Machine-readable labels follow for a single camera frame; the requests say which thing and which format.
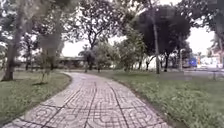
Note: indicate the group of trees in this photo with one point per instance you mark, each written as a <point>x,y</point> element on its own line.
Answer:
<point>100,33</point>

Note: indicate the blue sign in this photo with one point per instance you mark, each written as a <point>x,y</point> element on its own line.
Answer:
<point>192,62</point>

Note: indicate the low building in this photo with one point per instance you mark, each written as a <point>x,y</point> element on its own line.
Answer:
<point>71,61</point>

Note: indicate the patterned paving tile path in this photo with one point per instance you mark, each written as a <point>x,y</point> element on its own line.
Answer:
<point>90,106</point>

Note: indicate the grass lawn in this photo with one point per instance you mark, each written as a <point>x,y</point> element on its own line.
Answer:
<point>23,95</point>
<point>176,96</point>

